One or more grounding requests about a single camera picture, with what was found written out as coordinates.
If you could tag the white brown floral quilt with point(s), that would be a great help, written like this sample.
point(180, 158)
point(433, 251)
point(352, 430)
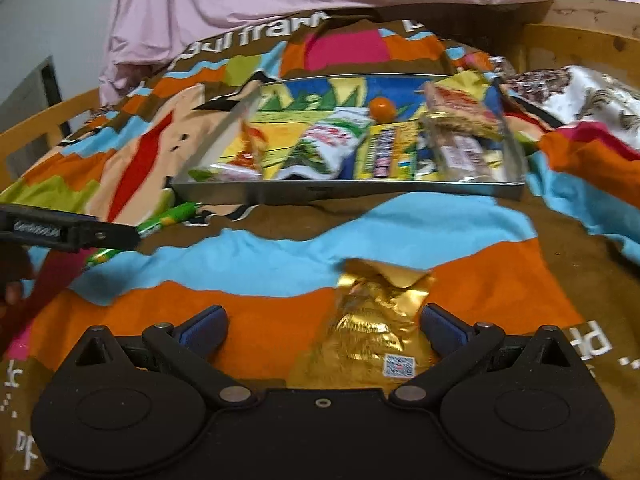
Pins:
point(600, 95)

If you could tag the white red green snack packet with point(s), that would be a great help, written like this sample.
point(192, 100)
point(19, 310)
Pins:
point(325, 145)

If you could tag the clear bread packet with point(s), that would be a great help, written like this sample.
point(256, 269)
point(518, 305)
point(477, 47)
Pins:
point(460, 155)

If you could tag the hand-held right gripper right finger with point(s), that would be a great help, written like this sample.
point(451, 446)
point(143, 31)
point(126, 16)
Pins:
point(442, 327)

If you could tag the orange red snack packet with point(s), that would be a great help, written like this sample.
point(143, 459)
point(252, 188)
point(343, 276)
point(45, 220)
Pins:
point(247, 155)

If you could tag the colourful printed blanket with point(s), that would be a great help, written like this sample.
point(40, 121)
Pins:
point(300, 260)

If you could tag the gold foil snack packet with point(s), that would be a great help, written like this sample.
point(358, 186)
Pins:
point(375, 330)

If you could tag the wooden bed rail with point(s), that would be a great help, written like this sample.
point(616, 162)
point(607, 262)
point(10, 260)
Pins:
point(575, 40)
point(50, 120)

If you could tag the green candy roll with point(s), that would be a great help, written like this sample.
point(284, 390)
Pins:
point(170, 215)

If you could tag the person's left hand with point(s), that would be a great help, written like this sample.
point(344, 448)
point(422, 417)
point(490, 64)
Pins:
point(12, 280)

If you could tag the small orange fruit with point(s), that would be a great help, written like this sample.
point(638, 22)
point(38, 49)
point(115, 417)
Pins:
point(382, 110)

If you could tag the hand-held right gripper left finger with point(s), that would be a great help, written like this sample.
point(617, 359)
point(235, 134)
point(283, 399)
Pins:
point(205, 332)

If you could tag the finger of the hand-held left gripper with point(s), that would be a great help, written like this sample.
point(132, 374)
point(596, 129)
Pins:
point(107, 235)

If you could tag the grey door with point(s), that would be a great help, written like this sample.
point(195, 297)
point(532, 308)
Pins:
point(30, 90)

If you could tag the red white wafer packet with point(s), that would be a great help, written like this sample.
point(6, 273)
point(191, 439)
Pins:
point(460, 102)

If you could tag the yellow snack packet dark label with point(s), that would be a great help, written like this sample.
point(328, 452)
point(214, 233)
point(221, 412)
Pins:
point(387, 152)

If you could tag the dinosaur print tray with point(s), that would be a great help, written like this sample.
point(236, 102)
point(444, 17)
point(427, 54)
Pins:
point(300, 190)

